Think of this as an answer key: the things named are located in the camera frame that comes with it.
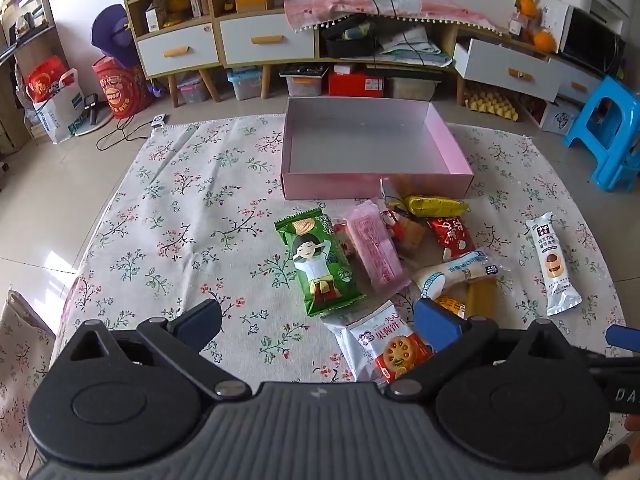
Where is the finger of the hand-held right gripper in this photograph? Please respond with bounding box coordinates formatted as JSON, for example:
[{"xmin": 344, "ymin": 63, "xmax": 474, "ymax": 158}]
[{"xmin": 606, "ymin": 325, "xmax": 640, "ymax": 347}]

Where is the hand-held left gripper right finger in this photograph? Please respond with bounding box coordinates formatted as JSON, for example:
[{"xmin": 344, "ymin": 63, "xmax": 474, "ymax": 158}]
[{"xmin": 387, "ymin": 297, "xmax": 581, "ymax": 401}]

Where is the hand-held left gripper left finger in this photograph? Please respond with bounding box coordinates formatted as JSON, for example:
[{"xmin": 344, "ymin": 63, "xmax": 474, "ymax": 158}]
[{"xmin": 62, "ymin": 299, "xmax": 251, "ymax": 402}]

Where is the orange white snack packet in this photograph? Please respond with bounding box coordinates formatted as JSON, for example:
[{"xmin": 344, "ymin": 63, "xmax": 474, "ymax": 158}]
[{"xmin": 434, "ymin": 295, "xmax": 468, "ymax": 321}]

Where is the white cream bread packet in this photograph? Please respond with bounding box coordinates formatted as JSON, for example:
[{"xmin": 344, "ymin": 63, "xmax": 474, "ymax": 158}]
[{"xmin": 410, "ymin": 249, "xmax": 501, "ymax": 302}]

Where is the tan snack packet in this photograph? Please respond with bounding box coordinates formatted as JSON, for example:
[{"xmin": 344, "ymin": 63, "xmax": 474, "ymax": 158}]
[{"xmin": 465, "ymin": 280, "xmax": 499, "ymax": 320}]

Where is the white red cracker packet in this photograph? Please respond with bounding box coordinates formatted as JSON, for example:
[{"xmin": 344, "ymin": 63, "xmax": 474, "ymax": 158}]
[{"xmin": 322, "ymin": 304, "xmax": 436, "ymax": 386}]

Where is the large red snack packet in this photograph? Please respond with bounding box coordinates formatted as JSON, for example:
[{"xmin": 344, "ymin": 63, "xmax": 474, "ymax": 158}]
[{"xmin": 427, "ymin": 216, "xmax": 477, "ymax": 261}]

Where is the clear biscuit packet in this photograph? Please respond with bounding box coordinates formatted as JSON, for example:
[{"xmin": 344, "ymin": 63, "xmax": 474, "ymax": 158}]
[{"xmin": 397, "ymin": 214, "xmax": 429, "ymax": 259}]

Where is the pink snack packet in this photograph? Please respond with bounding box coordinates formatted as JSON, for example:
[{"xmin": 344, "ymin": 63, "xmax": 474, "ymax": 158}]
[{"xmin": 347, "ymin": 200, "xmax": 409, "ymax": 293}]

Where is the white chocolate roll packet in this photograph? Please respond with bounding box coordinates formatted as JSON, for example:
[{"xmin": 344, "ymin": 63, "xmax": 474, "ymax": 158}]
[{"xmin": 525, "ymin": 211, "xmax": 583, "ymax": 317}]

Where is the small red snack packet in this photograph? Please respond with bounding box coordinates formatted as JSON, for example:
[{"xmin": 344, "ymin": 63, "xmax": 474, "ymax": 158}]
[{"xmin": 380, "ymin": 209, "xmax": 406, "ymax": 241}]

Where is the yellow snack packet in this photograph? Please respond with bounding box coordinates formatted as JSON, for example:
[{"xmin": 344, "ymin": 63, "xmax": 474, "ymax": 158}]
[{"xmin": 402, "ymin": 195, "xmax": 471, "ymax": 218}]

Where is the green snack packet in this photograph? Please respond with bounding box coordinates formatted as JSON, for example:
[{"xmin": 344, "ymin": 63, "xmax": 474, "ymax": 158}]
[{"xmin": 275, "ymin": 207, "xmax": 368, "ymax": 317}]

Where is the pink cardboard box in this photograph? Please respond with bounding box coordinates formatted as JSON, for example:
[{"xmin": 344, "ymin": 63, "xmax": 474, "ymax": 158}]
[{"xmin": 280, "ymin": 96, "xmax": 475, "ymax": 201}]

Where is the floral blanket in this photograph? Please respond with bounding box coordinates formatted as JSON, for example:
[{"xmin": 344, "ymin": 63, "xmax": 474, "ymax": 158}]
[{"xmin": 0, "ymin": 112, "xmax": 630, "ymax": 480}]

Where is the blue plastic stool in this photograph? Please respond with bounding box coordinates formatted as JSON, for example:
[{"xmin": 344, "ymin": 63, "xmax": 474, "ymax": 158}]
[{"xmin": 564, "ymin": 76, "xmax": 640, "ymax": 192}]

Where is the yellow egg tray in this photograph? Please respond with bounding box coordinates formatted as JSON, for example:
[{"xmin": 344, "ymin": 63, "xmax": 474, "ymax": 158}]
[{"xmin": 464, "ymin": 82, "xmax": 522, "ymax": 124}]

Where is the white patterned box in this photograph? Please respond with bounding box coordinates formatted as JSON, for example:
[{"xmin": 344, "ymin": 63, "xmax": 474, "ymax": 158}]
[{"xmin": 540, "ymin": 97, "xmax": 582, "ymax": 134}]

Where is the white round floor base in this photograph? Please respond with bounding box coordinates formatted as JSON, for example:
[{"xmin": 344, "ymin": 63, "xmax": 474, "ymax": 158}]
[{"xmin": 70, "ymin": 94, "xmax": 114, "ymax": 136}]

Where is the clear plastic bin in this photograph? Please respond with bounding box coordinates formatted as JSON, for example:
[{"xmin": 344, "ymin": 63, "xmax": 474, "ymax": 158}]
[
  {"xmin": 280, "ymin": 64, "xmax": 329, "ymax": 97},
  {"xmin": 385, "ymin": 76, "xmax": 437, "ymax": 102},
  {"xmin": 227, "ymin": 66, "xmax": 264, "ymax": 102},
  {"xmin": 176, "ymin": 71, "xmax": 212, "ymax": 104}
]

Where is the red round bag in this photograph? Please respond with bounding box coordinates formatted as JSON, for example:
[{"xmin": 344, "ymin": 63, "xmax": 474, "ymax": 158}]
[{"xmin": 92, "ymin": 55, "xmax": 154, "ymax": 120}]

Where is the white shopping bag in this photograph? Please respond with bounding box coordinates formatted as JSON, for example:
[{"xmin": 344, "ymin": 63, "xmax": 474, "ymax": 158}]
[{"xmin": 32, "ymin": 67, "xmax": 87, "ymax": 144}]

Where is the red box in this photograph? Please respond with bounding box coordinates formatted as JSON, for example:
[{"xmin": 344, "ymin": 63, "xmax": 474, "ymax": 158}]
[{"xmin": 327, "ymin": 70, "xmax": 385, "ymax": 97}]

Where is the white drawer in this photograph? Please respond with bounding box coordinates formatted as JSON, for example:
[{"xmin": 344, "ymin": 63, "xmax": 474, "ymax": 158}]
[
  {"xmin": 550, "ymin": 57, "xmax": 602, "ymax": 104},
  {"xmin": 135, "ymin": 30, "xmax": 221, "ymax": 79},
  {"xmin": 453, "ymin": 37, "xmax": 562, "ymax": 104},
  {"xmin": 218, "ymin": 11, "xmax": 317, "ymax": 67}
]

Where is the pile of papers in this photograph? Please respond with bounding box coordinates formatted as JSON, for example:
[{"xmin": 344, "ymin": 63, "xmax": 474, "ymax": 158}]
[{"xmin": 379, "ymin": 24, "xmax": 454, "ymax": 69}]

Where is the wooden tv stand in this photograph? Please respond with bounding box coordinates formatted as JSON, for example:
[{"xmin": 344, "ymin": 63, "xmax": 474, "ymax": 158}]
[{"xmin": 315, "ymin": 7, "xmax": 603, "ymax": 111}]

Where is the red gift bag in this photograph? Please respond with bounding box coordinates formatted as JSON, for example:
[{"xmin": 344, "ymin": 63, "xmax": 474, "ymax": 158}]
[{"xmin": 26, "ymin": 57, "xmax": 72, "ymax": 104}]

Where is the black storage tray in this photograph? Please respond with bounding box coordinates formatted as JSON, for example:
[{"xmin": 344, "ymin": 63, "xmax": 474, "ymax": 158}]
[{"xmin": 320, "ymin": 14, "xmax": 379, "ymax": 59}]

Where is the purple object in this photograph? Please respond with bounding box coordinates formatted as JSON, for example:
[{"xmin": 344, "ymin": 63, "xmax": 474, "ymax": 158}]
[{"xmin": 91, "ymin": 4, "xmax": 137, "ymax": 68}]

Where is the wooden shelf cabinet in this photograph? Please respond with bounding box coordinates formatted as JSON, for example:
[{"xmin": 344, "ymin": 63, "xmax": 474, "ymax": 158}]
[{"xmin": 116, "ymin": 0, "xmax": 321, "ymax": 108}]

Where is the wooden bookshelf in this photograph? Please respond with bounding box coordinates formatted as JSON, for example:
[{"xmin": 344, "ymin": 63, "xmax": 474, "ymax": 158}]
[{"xmin": 0, "ymin": 0, "xmax": 57, "ymax": 148}]

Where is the pink patterned cloth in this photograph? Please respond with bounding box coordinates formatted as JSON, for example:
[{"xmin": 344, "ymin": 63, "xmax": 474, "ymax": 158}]
[{"xmin": 284, "ymin": 0, "xmax": 497, "ymax": 37}]

